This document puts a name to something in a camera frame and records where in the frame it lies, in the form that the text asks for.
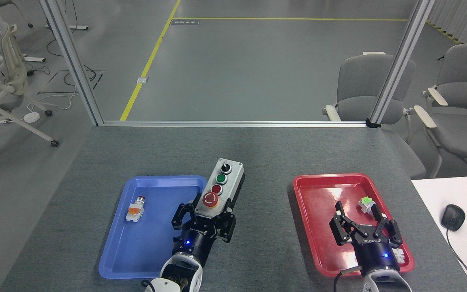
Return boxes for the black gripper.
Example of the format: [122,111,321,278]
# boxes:
[171,202,236,264]
[330,202,403,276]

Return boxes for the grey four-button control box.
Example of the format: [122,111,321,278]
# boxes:
[194,158,245,220]

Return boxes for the red plastic tray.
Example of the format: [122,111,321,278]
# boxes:
[293,173,416,277]

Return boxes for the blue plastic tray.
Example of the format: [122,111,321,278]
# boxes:
[98,175,208,279]

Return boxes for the black computer mouse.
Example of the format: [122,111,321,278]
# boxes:
[440,204,466,232]

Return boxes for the white desk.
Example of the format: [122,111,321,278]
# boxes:
[411,175,467,292]

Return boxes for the silver aluminium crossbar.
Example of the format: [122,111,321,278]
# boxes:
[103,120,370,128]

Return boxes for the grey padded chair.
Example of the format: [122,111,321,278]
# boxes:
[323,52,426,179]
[414,41,467,179]

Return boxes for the white curtain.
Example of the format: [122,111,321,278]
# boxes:
[426,0,467,43]

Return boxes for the white stand foot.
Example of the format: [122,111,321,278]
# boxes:
[0,54,46,64]
[45,24,89,31]

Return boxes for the white mesh office chair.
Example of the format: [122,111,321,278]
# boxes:
[0,22,60,169]

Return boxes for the green push button switch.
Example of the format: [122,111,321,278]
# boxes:
[358,197,377,214]

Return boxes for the red push button switch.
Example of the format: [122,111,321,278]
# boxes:
[126,196,146,223]

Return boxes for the silver aluminium post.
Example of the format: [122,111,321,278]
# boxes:
[369,0,435,124]
[39,0,104,126]

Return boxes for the white floor cable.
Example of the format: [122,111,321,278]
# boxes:
[27,83,81,116]

